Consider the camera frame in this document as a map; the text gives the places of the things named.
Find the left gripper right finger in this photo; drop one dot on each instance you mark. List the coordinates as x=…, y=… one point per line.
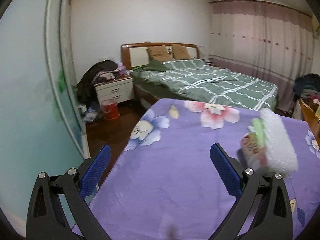
x=262, y=207

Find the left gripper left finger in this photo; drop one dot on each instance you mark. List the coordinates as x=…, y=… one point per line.
x=46, y=218

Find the white bubble wrap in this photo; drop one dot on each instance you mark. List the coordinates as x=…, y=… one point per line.
x=280, y=153

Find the pink carton box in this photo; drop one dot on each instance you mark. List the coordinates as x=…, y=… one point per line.
x=255, y=156

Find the green wet wipes pack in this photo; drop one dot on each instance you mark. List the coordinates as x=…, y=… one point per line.
x=257, y=127

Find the sliding wardrobe door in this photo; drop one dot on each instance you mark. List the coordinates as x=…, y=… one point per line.
x=41, y=129

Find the purple floral table cloth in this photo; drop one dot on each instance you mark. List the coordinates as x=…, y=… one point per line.
x=164, y=177

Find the wooden desk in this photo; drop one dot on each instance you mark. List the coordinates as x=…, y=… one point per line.
x=303, y=112

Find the red bucket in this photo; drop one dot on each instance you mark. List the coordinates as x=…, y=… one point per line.
x=110, y=109

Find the pile of clothes on desk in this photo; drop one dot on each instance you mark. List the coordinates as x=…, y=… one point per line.
x=306, y=87

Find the green plaid bed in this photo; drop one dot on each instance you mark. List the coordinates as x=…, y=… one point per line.
x=194, y=80

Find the white nightstand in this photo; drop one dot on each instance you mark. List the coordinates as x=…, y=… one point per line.
x=119, y=90

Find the clothes pile on nightstand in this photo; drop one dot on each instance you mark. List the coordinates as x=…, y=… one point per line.
x=101, y=72

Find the pink white curtain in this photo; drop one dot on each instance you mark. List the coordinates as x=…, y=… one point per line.
x=269, y=41

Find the brown right pillow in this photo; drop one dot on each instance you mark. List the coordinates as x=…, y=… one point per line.
x=180, y=52

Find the brown pillow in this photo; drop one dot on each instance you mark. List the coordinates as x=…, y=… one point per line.
x=159, y=53
x=180, y=52

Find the wooden bed headboard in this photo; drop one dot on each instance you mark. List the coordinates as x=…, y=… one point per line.
x=135, y=54

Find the brown left pillow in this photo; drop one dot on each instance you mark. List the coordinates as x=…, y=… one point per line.
x=159, y=53

